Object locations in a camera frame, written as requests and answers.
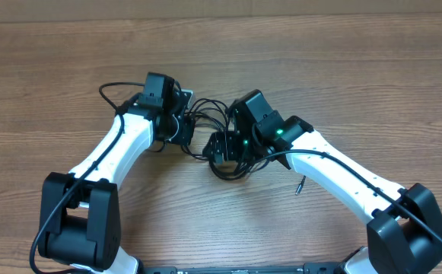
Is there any black cable bundle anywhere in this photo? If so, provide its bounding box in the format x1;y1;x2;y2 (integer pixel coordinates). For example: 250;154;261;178
148;97;307;196

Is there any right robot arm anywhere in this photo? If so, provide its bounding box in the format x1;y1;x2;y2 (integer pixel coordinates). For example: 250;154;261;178
202;90;442;273

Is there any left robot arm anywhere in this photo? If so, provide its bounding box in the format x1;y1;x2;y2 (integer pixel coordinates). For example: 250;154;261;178
29;72;195;273

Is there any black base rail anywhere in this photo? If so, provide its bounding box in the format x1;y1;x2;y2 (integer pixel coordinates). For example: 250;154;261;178
71;261;410;274

